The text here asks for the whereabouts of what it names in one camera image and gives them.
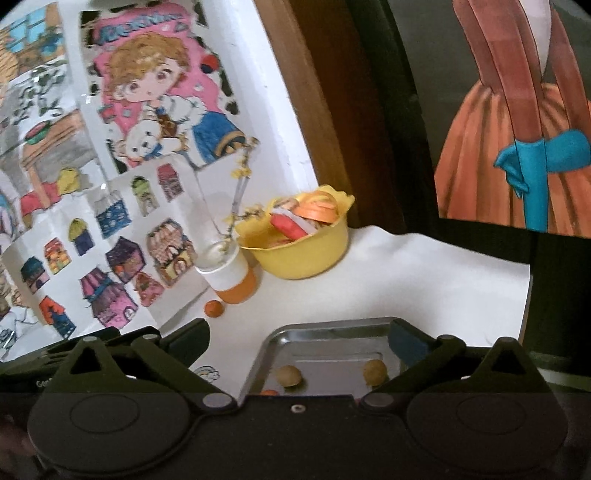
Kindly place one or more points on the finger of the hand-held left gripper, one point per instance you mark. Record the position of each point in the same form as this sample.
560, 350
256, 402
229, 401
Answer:
138, 333

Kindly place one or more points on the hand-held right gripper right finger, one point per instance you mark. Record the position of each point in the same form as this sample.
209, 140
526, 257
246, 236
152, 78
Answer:
407, 342

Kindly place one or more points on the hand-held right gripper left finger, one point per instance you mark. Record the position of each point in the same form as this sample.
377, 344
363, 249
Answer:
190, 340

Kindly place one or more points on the orange cherry tomato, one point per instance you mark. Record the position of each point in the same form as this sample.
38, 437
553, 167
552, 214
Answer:
214, 309

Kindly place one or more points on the small tan round fruit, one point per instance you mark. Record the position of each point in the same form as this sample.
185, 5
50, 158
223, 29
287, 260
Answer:
289, 375
374, 372

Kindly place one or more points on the metal tray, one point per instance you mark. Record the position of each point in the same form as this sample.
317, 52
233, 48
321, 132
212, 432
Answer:
332, 341

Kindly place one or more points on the rainbow cloud sticker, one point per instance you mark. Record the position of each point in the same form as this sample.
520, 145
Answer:
207, 373

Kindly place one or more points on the coloured houses drawing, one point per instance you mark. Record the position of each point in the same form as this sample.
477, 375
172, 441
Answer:
115, 272

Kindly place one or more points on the glass jar with orange sleeve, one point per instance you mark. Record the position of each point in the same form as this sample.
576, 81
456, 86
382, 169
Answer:
228, 277

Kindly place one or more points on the yellow plastic bowl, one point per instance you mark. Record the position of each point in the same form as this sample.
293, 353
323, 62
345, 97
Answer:
300, 254

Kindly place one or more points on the red ribbon spool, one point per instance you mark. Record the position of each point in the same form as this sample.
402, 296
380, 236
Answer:
288, 224

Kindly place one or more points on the yellow flower twig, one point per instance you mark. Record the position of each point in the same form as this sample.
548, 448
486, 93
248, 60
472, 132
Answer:
240, 194

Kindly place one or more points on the orange ribbon spool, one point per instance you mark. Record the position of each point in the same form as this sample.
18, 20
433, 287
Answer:
317, 207

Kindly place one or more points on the orange dress poster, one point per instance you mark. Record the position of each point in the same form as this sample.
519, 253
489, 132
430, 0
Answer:
508, 138

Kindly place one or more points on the coloured room drawing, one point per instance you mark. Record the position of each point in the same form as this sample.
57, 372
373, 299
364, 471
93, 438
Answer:
41, 115

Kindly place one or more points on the cartoon girl drawing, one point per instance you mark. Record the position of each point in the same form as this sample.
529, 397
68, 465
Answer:
152, 92

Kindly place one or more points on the brown wooden board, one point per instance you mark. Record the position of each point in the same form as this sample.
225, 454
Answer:
323, 92

